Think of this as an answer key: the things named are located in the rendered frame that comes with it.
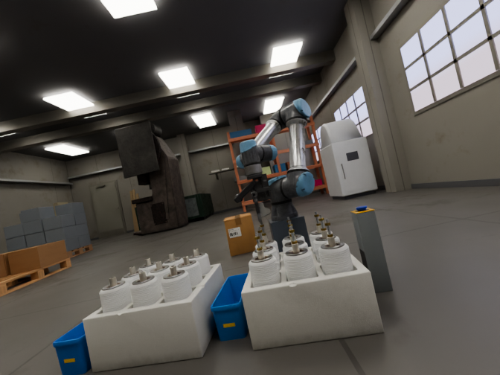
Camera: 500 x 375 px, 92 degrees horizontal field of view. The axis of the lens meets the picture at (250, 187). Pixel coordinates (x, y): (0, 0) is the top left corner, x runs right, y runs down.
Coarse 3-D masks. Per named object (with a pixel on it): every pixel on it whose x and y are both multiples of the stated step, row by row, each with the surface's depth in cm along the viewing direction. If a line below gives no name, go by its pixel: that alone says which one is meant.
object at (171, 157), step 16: (128, 128) 596; (144, 128) 590; (160, 128) 674; (128, 144) 596; (144, 144) 590; (160, 144) 633; (128, 160) 596; (144, 160) 590; (160, 160) 618; (176, 160) 669; (128, 176) 596; (144, 176) 642; (160, 176) 618; (176, 176) 651; (160, 192) 618; (176, 192) 634; (144, 208) 624; (160, 208) 617; (176, 208) 617; (144, 224) 624; (160, 224) 618; (176, 224) 612
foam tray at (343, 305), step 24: (360, 264) 76; (264, 288) 74; (288, 288) 72; (312, 288) 71; (336, 288) 71; (360, 288) 70; (264, 312) 73; (288, 312) 72; (312, 312) 71; (336, 312) 71; (360, 312) 70; (264, 336) 73; (288, 336) 72; (312, 336) 71; (336, 336) 71
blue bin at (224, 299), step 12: (240, 276) 110; (228, 288) 106; (240, 288) 110; (216, 300) 88; (228, 300) 102; (240, 300) 83; (216, 312) 82; (228, 312) 82; (240, 312) 82; (216, 324) 83; (228, 324) 82; (240, 324) 81; (228, 336) 82; (240, 336) 81
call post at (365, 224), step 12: (360, 216) 92; (372, 216) 92; (360, 228) 92; (372, 228) 92; (360, 240) 94; (372, 240) 92; (360, 252) 98; (372, 252) 92; (384, 252) 91; (372, 264) 92; (384, 264) 91; (372, 276) 92; (384, 276) 91; (384, 288) 91
